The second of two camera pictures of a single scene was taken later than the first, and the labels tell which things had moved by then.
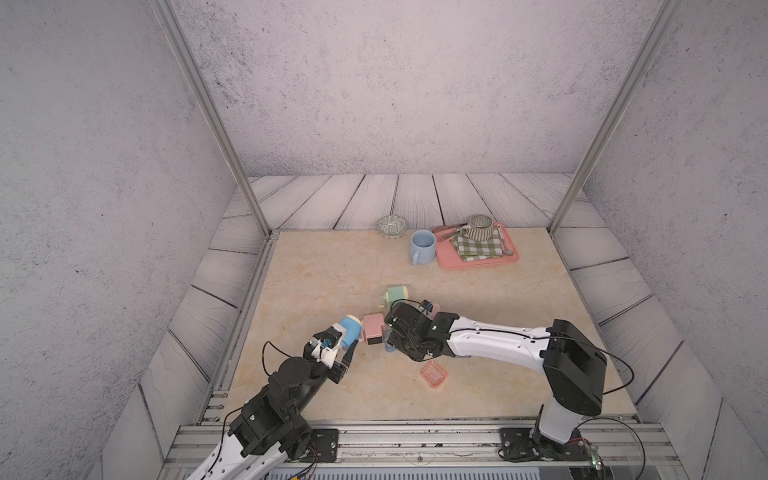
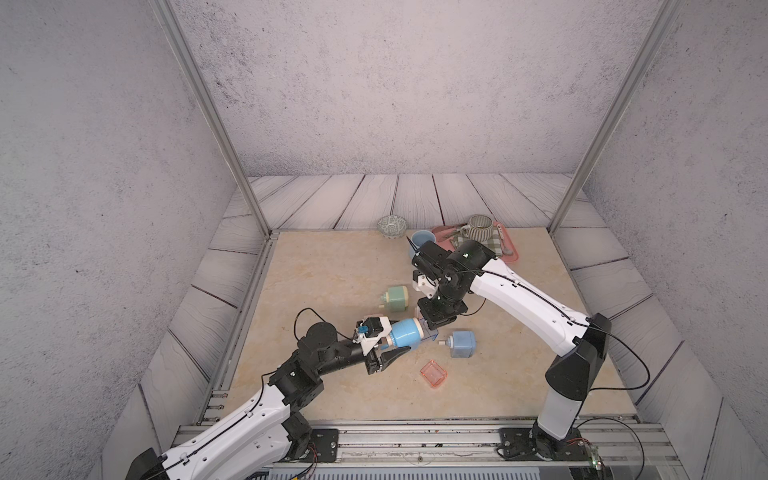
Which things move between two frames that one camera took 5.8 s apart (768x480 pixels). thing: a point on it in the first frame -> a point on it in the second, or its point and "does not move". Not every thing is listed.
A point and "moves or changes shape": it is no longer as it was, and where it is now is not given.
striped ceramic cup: [479, 228] does not move
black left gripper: [339, 372] -> [383, 361]
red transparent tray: [434, 374] does not move
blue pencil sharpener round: [353, 330] moves or changes shape
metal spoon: [505, 251] does not move
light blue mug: [422, 246] does not move
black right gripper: [393, 338] -> [433, 321]
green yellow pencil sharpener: [393, 294] does not move
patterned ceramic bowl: [391, 226] does not move
